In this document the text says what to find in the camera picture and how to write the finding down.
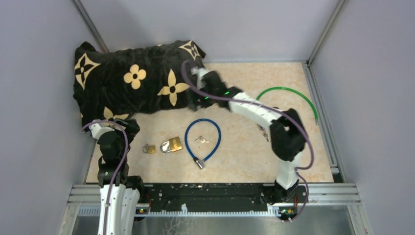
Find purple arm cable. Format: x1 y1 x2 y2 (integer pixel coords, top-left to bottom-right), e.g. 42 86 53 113
81 120 130 235
181 59 316 223

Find green lock keys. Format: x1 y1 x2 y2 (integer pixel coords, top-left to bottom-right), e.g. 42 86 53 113
257 124 269 142

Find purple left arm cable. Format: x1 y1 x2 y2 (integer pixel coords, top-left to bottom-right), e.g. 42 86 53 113
81 120 130 235

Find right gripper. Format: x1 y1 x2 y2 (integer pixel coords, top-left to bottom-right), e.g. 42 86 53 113
187 84 216 113

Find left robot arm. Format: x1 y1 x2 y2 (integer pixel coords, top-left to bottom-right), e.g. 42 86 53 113
89 118 147 235

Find blue cable lock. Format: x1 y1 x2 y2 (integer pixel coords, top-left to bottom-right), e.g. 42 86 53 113
184 118 222 170

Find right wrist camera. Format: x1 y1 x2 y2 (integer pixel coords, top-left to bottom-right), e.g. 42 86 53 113
191 67 209 90

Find small brass padlock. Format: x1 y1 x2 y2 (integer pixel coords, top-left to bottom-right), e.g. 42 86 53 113
142 144 156 154

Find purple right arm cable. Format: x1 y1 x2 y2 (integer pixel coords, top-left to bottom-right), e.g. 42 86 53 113
181 59 316 223

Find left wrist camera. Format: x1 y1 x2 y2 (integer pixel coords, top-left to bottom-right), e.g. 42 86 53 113
88 120 115 140

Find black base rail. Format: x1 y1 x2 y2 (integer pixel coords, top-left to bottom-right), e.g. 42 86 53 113
66 182 361 218

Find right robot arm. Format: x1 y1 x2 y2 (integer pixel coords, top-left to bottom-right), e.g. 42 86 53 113
181 68 314 204

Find large brass padlock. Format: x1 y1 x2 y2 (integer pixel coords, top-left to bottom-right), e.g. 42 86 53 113
160 137 183 154

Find green cable lock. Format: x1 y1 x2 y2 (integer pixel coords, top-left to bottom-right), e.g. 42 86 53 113
256 86 321 126

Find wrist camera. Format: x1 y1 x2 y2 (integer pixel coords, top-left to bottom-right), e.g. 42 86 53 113
88 120 115 140
191 67 209 90

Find black pillow with cream flowers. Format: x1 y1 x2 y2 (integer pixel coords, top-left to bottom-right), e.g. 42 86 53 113
73 40 206 125

